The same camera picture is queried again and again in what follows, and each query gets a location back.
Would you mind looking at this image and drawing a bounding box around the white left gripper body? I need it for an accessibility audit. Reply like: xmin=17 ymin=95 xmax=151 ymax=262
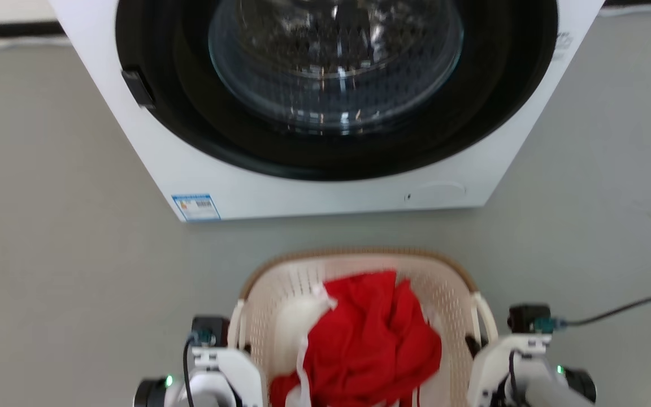
xmin=190 ymin=346 xmax=264 ymax=407

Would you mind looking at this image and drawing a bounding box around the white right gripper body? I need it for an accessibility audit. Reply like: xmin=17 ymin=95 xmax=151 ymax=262
xmin=466 ymin=334 xmax=553 ymax=407

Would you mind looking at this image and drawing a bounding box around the cream plastic laundry basket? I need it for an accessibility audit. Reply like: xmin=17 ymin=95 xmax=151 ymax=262
xmin=227 ymin=248 xmax=499 ymax=407

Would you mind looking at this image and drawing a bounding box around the white garment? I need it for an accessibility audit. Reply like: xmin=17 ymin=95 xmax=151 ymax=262
xmin=274 ymin=283 xmax=338 ymax=407

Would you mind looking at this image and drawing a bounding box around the red garment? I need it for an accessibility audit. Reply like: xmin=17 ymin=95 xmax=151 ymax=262
xmin=269 ymin=270 xmax=443 ymax=407

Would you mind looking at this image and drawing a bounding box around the blue energy label sticker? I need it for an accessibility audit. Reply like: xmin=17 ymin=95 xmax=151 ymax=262
xmin=171 ymin=194 xmax=222 ymax=222

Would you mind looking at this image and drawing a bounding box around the white front-load washing machine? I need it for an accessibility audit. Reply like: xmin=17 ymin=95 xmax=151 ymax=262
xmin=49 ymin=0 xmax=606 ymax=223

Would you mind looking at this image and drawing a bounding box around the black round washer door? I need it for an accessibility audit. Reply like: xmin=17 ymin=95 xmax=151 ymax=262
xmin=115 ymin=0 xmax=559 ymax=182

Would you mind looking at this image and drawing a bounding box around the black left camera cable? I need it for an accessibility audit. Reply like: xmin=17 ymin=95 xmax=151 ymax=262
xmin=183 ymin=332 xmax=205 ymax=407

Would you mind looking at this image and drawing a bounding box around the black camera cable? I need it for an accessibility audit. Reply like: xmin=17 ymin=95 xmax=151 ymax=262
xmin=535 ymin=291 xmax=651 ymax=333
xmin=183 ymin=332 xmax=205 ymax=407

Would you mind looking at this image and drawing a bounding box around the black right camera cable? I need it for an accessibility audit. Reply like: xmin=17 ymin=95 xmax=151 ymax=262
xmin=535 ymin=291 xmax=651 ymax=333

